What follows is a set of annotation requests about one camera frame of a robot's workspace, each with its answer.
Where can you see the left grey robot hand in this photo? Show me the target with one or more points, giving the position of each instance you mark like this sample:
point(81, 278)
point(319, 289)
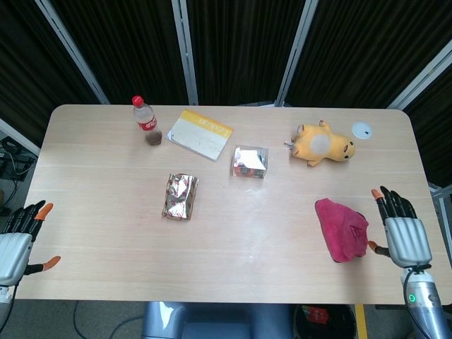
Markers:
point(12, 254)

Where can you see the yellow and white notebook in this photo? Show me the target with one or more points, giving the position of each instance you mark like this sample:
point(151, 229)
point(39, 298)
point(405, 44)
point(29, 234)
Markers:
point(197, 136)

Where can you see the grey partition post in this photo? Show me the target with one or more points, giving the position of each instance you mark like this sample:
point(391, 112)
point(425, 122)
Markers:
point(423, 76)
point(77, 60)
point(293, 53)
point(17, 136)
point(185, 53)

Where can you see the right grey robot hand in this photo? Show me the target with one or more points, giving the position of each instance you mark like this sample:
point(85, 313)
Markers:
point(406, 240)

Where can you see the black trash bin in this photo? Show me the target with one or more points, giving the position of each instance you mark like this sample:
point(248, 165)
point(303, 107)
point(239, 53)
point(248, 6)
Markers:
point(328, 323)

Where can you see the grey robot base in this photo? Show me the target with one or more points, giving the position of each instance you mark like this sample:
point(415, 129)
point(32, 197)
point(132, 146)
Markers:
point(212, 321)

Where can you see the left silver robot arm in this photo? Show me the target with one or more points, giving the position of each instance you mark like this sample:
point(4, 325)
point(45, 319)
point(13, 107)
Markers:
point(3, 303)

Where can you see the yellow plush toy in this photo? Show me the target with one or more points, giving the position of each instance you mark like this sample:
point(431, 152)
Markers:
point(321, 143)

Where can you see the gold foil snack package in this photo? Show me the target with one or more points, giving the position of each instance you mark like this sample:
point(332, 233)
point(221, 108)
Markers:
point(180, 197)

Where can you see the black curtain panel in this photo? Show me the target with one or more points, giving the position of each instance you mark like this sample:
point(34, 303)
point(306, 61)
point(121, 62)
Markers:
point(134, 53)
point(243, 53)
point(35, 70)
point(353, 53)

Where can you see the cola bottle with red cap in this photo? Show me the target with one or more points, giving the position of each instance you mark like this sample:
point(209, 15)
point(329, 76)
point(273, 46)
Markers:
point(146, 121)

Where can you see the clear box with orange items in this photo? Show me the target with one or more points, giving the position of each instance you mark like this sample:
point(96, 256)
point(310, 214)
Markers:
point(250, 162)

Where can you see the pink cloth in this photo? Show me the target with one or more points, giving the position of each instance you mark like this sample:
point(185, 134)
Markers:
point(339, 226)

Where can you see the grey metal frame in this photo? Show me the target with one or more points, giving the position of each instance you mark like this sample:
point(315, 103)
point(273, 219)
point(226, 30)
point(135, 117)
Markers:
point(441, 197)

